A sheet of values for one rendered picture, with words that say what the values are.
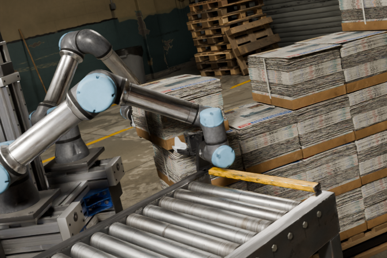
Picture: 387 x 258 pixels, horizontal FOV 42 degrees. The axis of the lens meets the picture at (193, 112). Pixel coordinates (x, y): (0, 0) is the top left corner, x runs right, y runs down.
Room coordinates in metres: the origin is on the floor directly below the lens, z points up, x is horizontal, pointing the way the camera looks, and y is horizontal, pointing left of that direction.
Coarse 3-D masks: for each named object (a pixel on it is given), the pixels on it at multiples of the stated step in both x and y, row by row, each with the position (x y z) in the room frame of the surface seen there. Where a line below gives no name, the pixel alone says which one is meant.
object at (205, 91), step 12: (180, 84) 2.07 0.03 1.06; (192, 84) 2.01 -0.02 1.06; (204, 84) 2.01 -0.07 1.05; (216, 84) 2.03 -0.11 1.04; (180, 96) 1.96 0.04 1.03; (192, 96) 1.99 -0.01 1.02; (204, 96) 2.01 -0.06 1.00; (216, 96) 2.03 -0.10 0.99; (156, 120) 1.99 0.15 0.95; (168, 120) 1.95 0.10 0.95; (156, 132) 2.01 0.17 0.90; (168, 132) 1.94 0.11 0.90; (180, 132) 1.96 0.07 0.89
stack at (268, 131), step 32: (352, 96) 2.26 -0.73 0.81; (384, 96) 2.32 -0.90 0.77; (256, 128) 2.08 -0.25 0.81; (288, 128) 2.14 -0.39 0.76; (320, 128) 2.19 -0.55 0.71; (352, 128) 2.25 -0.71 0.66; (160, 160) 2.21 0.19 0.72; (192, 160) 1.98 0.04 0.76; (256, 160) 2.08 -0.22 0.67; (320, 160) 2.18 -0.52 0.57; (352, 160) 2.23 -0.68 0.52; (384, 160) 2.30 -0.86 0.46; (256, 192) 2.06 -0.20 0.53; (288, 192) 2.12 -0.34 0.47; (352, 192) 2.23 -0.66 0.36; (384, 192) 2.29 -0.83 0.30; (352, 224) 2.23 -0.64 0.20; (384, 224) 2.28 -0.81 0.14
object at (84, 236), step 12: (180, 180) 1.66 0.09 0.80; (192, 180) 1.63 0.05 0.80; (204, 180) 1.66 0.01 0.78; (168, 192) 1.57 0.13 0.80; (144, 204) 1.50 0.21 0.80; (156, 204) 1.52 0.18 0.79; (120, 216) 1.45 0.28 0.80; (96, 228) 1.40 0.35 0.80; (108, 228) 1.40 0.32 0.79; (72, 240) 1.35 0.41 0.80; (84, 240) 1.35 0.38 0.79; (48, 252) 1.30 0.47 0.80; (60, 252) 1.30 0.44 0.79
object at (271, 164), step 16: (368, 128) 2.27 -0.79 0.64; (384, 128) 2.30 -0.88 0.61; (320, 144) 2.18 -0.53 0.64; (336, 144) 2.21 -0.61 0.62; (272, 160) 2.10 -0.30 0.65; (288, 160) 2.13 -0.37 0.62; (160, 176) 2.28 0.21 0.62; (368, 176) 2.26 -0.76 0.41; (384, 176) 2.29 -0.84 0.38; (336, 192) 2.20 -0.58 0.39; (368, 224) 2.25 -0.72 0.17
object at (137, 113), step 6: (168, 78) 2.31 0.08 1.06; (174, 78) 2.28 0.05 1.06; (144, 84) 2.28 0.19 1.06; (150, 84) 2.24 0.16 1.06; (156, 84) 2.22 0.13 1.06; (162, 84) 2.19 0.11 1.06; (132, 108) 2.27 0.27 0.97; (138, 108) 2.18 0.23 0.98; (132, 114) 2.27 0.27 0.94; (138, 114) 2.20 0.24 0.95; (138, 120) 2.21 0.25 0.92; (144, 120) 2.13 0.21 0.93; (138, 126) 2.24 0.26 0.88; (144, 126) 2.14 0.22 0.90
